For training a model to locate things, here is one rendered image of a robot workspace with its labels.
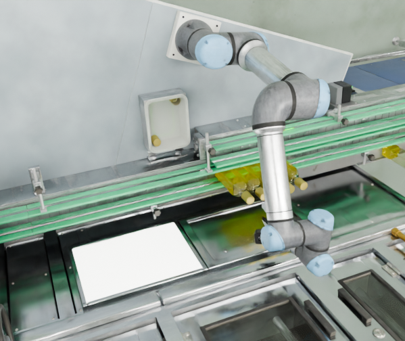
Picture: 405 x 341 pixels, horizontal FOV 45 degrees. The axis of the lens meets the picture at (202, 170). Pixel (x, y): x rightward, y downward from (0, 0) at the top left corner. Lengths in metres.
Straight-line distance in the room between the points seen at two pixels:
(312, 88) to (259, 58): 0.29
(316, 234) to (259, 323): 0.34
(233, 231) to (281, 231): 0.50
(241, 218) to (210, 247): 0.22
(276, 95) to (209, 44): 0.40
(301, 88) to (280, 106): 0.09
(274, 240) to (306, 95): 0.42
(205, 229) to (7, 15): 1.03
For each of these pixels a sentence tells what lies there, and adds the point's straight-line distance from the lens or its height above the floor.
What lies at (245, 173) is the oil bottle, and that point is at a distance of 1.96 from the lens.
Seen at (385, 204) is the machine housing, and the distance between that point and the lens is 2.18.
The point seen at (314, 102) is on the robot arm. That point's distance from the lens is 1.47.
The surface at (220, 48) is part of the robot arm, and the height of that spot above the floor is 1.01.
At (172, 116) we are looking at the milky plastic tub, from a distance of 2.02.
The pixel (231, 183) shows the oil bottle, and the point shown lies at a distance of 1.90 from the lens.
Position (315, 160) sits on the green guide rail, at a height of 0.94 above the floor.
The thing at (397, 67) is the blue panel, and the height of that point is 0.49.
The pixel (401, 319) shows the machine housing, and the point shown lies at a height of 1.73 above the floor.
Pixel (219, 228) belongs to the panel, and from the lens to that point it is 1.91.
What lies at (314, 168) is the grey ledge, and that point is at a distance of 2.31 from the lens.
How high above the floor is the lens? 2.57
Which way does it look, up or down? 56 degrees down
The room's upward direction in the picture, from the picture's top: 139 degrees clockwise
